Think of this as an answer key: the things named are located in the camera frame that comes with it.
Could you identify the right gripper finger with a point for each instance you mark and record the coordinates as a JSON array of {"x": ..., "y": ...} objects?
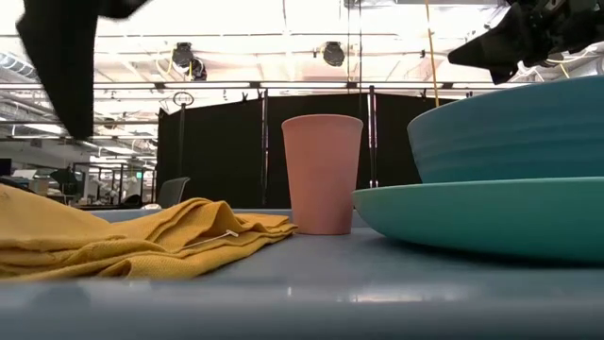
[
  {"x": 500, "y": 40},
  {"x": 500, "y": 59}
]

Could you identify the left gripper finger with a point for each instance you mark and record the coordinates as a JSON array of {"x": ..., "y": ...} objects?
[{"x": 66, "y": 56}]

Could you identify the blue bowl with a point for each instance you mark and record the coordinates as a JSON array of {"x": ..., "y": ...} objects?
[{"x": 509, "y": 137}]

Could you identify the teal plate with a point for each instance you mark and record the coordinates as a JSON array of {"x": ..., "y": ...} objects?
[{"x": 495, "y": 217}]

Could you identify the yellow cloth napkin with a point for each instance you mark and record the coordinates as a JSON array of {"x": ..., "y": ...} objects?
[{"x": 94, "y": 245}]

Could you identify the pink plastic cup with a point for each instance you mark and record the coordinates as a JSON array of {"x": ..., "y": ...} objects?
[{"x": 322, "y": 175}]

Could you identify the blue plastic tray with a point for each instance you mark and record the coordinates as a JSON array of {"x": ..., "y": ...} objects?
[{"x": 330, "y": 293}]

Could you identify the black ceiling-mounted device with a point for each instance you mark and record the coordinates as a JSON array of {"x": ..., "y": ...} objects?
[
  {"x": 184, "y": 56},
  {"x": 334, "y": 54}
]

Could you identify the black softbox on stand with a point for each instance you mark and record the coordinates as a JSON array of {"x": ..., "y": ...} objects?
[{"x": 66, "y": 177}]

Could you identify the office chair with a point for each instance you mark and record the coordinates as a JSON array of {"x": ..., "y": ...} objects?
[{"x": 172, "y": 192}]

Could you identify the black curtain partition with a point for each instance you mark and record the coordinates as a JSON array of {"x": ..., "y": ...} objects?
[{"x": 226, "y": 151}]

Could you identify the white plastic tag fastener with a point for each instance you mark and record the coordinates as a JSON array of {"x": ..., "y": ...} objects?
[{"x": 212, "y": 239}]

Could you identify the long horizontal ceiling rail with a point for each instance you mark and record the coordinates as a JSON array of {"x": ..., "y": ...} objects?
[{"x": 302, "y": 85}]

